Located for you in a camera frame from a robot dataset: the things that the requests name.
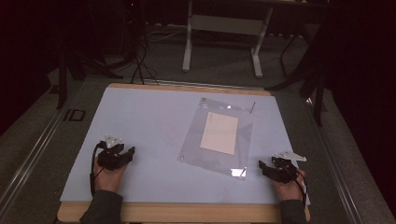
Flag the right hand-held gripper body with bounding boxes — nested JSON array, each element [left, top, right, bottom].
[[270, 150, 308, 185]]

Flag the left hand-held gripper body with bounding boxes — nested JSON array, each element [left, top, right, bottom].
[[96, 133, 126, 171]]

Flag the white paper sheet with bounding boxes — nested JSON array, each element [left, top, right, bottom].
[[199, 111, 239, 156]]

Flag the person's left hand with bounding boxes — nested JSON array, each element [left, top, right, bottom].
[[93, 161, 129, 193]]

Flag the person's right hand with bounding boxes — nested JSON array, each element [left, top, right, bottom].
[[271, 168, 308, 202]]

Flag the white table mat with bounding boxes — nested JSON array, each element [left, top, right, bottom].
[[60, 86, 311, 206]]

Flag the black metal stand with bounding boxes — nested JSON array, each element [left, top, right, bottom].
[[55, 46, 124, 110], [264, 18, 330, 128]]

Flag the wooden table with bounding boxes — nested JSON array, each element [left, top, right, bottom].
[[56, 82, 312, 224]]

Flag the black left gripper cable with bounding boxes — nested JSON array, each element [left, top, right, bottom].
[[90, 140, 107, 198]]

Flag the metal floor rail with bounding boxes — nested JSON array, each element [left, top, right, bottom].
[[142, 78, 251, 91], [0, 81, 82, 214], [303, 98, 366, 224]]

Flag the black floor cables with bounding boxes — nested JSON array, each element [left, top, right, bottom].
[[130, 36, 161, 86]]

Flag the white floor cable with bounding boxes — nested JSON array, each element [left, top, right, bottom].
[[145, 26, 189, 44]]

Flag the white metal desk frame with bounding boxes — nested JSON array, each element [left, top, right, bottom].
[[181, 0, 275, 79]]

